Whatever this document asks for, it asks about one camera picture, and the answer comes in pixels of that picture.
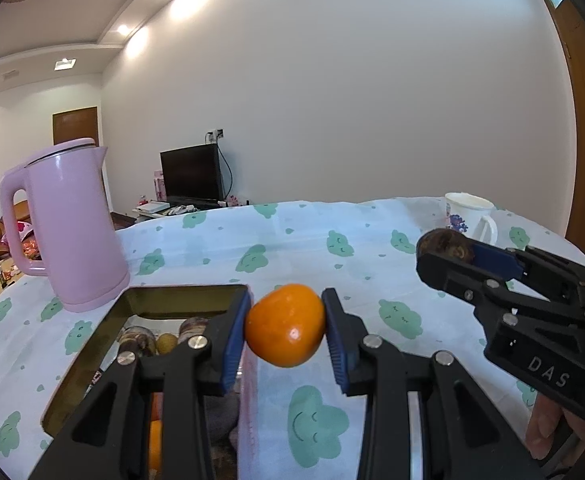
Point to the wall power socket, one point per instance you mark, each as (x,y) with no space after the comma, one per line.
(215,135)

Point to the person's right hand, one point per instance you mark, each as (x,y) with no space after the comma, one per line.
(542,430)

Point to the white printed mug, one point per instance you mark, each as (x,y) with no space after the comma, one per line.
(467,210)

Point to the pink ornament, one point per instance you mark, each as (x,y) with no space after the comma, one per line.
(235,201)

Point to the large orange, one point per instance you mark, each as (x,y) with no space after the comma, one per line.
(155,442)

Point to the pink electric kettle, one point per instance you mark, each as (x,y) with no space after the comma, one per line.
(72,230)

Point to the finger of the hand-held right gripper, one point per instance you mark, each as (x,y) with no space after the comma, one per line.
(447,272)
(492,260)

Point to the pink tin box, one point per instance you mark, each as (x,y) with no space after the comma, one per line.
(182,300)

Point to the black television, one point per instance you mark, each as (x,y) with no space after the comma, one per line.
(192,172)

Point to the white set-top box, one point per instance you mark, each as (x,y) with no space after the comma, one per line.
(151,206)

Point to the square recessed ceiling light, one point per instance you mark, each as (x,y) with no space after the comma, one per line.
(66,63)

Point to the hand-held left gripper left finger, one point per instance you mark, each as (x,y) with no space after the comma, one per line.
(235,340)

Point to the white green cloud tablecloth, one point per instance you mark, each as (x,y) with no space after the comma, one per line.
(322,260)

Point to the small orange tangerine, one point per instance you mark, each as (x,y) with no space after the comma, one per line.
(285,325)

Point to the brown wooden door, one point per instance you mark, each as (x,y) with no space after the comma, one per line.
(75,125)

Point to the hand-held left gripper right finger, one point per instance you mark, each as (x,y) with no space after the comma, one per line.
(335,340)

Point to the small brown longan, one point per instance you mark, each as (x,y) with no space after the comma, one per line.
(166,344)

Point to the round ceiling spotlight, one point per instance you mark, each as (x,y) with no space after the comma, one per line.
(125,27)

